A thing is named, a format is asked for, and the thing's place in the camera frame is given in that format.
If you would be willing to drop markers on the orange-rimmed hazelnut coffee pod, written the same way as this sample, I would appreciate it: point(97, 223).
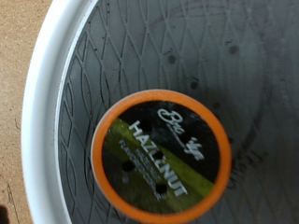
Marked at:
point(162, 155)

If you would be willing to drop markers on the white two-tier turntable stand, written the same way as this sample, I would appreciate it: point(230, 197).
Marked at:
point(155, 46)

